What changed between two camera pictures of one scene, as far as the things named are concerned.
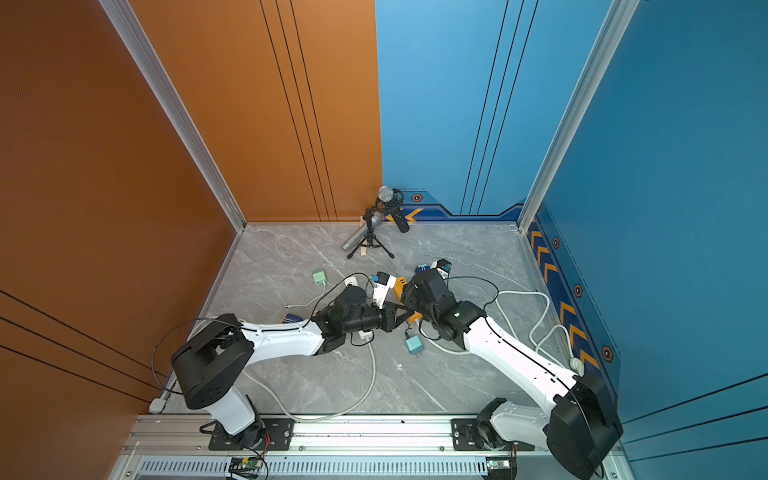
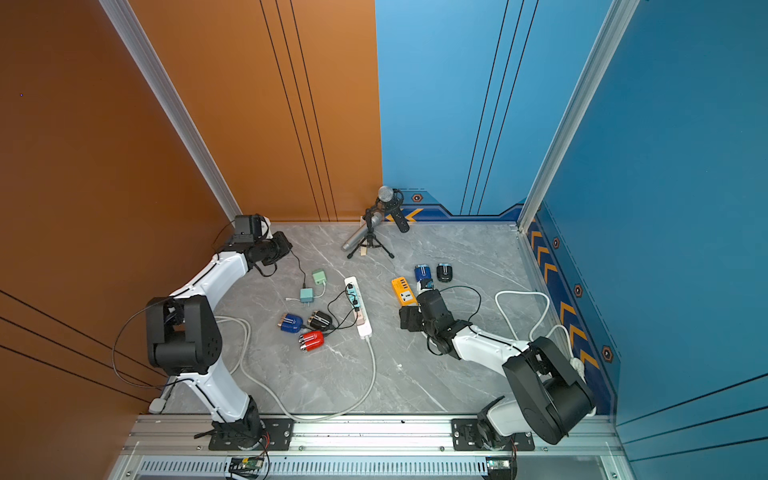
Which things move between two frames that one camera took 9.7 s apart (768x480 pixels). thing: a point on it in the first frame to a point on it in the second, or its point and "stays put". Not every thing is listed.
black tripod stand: x=370 y=236 stays put
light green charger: x=319 y=277 stays put
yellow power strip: x=399 y=283 stays put
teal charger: x=415 y=346 to x=306 y=295
